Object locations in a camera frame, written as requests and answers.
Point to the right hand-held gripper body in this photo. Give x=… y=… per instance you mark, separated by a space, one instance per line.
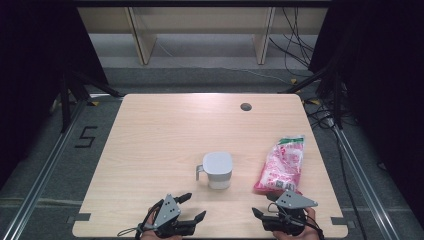
x=293 y=200

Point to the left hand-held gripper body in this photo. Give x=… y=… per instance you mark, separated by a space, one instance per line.
x=168 y=211

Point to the pink and white plastic bag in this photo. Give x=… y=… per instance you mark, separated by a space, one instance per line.
x=283 y=166

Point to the clear pitcher with grey lid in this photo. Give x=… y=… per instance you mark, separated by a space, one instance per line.
x=217 y=165

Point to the person's right hand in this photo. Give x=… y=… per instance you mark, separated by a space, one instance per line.
x=311 y=216

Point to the person's left hand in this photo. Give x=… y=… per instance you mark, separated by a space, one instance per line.
x=166 y=238

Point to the black metal stand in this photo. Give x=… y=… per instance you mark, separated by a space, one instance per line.
x=337 y=100
x=66 y=100

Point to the black curtain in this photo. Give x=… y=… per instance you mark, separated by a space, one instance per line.
x=36 y=66
x=383 y=83

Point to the light wooden shelf unit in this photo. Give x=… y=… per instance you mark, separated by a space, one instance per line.
x=200 y=20

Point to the dark grey table edge bracket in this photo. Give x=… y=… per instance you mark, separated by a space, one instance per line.
x=81 y=217
x=340 y=220

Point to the aluminium floor rail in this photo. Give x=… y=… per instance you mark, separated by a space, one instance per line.
x=363 y=180
x=43 y=173

